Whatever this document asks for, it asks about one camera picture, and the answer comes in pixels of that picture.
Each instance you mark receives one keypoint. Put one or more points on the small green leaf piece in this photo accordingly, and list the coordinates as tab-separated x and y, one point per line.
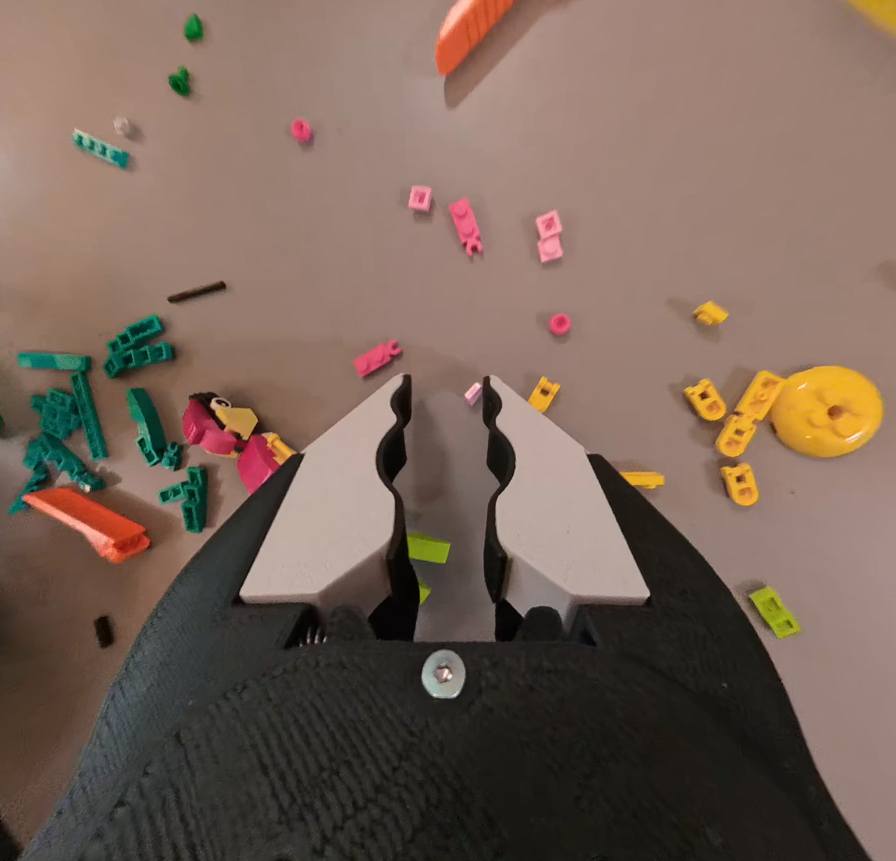
194	28
180	81

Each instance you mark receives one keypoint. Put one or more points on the black bar piece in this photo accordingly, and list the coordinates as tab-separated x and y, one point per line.
196	291

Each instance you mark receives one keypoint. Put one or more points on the long orange brick separator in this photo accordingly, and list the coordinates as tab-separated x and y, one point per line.
483	9

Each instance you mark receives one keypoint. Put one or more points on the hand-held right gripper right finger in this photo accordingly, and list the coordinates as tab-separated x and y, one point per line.
560	525

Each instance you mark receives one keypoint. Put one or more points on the pile of teal pieces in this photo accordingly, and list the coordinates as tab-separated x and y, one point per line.
89	406

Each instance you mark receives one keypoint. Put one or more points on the lime green slope piece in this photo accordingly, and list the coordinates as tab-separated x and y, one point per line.
428	548

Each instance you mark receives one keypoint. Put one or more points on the teal four-stud plate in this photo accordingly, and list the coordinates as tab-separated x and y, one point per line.
100	149

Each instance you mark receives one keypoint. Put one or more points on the tiny light pink piece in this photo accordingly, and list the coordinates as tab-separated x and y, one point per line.
474	393

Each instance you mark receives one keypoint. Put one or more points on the pink round stud piece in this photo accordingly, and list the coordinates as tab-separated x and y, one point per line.
301	130
559	324

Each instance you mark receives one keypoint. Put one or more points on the pink and yellow bird build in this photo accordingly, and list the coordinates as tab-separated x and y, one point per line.
210	431

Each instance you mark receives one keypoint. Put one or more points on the light pink two-stud plate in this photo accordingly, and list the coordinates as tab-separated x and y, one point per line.
549	237

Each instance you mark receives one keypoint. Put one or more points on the small yellow clip piece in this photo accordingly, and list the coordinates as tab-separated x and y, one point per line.
543	393
710	313

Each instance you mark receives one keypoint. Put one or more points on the clear round stud piece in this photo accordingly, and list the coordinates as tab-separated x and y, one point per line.
121	126

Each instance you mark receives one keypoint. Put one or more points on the pink clip plate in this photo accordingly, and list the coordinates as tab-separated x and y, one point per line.
374	361
465	224

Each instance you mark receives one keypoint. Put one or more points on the short orange brick separator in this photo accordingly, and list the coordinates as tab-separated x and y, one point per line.
87	520

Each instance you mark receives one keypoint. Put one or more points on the yellow round dish piece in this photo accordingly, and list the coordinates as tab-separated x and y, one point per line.
826	413

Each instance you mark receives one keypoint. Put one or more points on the lime green two-stud plate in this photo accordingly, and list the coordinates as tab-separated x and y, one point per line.
774	613

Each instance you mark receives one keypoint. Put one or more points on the short black peg piece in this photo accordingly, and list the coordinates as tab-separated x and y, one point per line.
103	631

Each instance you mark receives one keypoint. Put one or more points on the light pink square plate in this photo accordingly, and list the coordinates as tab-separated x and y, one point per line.
420	198

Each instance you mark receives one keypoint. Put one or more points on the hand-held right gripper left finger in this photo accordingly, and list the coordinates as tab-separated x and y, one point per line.
329	518

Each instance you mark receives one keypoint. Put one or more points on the flat yellow plate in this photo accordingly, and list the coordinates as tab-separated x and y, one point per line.
644	480

